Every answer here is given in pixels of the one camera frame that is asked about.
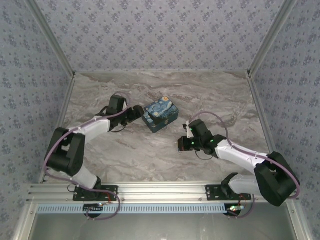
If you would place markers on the blue starry night box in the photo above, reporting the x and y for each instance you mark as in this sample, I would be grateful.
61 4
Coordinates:
162 107

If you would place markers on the small circuit board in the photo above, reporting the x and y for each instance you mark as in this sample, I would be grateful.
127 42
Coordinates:
93 207
235 208

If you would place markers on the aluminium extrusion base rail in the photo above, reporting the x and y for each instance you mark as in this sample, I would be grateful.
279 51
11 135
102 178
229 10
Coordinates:
162 191

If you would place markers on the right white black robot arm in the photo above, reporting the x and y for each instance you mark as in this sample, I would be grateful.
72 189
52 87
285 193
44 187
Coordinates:
240 157

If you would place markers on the aluminium frame corner post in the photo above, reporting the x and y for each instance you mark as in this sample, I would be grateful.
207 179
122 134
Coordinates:
53 37
269 37

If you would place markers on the aluminium table side rail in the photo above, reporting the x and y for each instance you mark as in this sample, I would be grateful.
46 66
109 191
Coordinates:
62 112
260 112

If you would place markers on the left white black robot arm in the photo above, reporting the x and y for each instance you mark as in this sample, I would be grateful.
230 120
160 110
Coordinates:
90 130

